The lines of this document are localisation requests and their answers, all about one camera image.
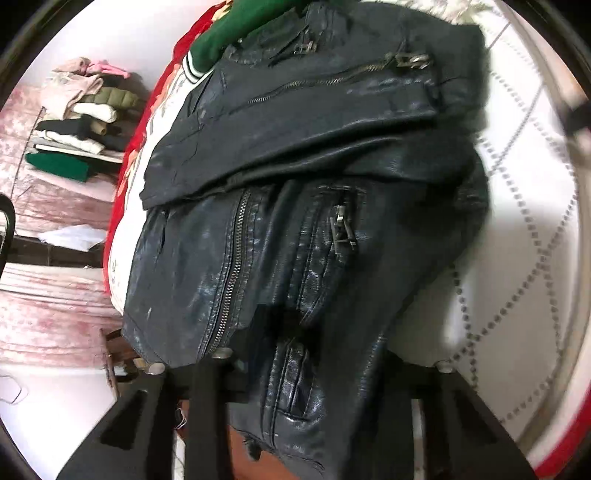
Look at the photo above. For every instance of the pink patterned sheet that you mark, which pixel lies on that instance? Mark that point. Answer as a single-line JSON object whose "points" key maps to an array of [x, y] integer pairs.
{"points": [[51, 314]]}

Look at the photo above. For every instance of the white cloth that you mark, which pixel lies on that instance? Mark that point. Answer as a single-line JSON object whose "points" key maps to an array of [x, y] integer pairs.
{"points": [[71, 235]]}

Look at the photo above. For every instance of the pile of folded clothes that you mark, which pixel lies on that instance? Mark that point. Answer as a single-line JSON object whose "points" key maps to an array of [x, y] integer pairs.
{"points": [[78, 120]]}

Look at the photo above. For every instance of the white quilted bedspread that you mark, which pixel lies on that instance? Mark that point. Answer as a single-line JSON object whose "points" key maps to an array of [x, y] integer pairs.
{"points": [[517, 240]]}

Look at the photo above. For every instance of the brown wooden stool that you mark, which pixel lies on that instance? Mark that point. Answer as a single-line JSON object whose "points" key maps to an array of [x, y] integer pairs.
{"points": [[121, 364]]}

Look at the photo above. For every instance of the green garment with striped cuff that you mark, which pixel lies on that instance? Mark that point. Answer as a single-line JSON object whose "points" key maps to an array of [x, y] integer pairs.
{"points": [[221, 32]]}

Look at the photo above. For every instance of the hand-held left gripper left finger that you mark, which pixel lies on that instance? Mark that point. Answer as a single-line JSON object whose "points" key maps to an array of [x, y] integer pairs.
{"points": [[208, 401]]}

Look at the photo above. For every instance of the black metal frame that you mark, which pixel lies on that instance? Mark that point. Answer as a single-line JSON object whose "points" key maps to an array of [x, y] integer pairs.
{"points": [[6, 230]]}

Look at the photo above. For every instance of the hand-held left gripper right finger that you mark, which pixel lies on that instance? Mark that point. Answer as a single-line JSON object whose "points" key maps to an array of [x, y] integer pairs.
{"points": [[438, 438]]}

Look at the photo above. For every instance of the black leather jacket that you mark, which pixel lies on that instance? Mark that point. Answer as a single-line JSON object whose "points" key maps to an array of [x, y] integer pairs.
{"points": [[300, 194]]}

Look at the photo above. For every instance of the red and white printed blanket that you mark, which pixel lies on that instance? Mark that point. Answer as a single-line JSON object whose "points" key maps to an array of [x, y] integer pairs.
{"points": [[138, 152]]}

